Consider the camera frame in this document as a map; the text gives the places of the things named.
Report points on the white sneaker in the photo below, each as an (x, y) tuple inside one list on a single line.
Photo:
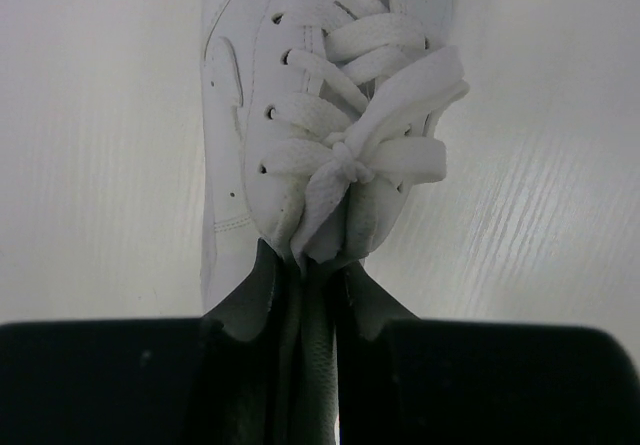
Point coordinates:
[(318, 119)]

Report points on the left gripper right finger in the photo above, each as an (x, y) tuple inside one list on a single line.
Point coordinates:
[(407, 380)]

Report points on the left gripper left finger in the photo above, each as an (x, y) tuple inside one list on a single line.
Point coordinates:
[(214, 379)]

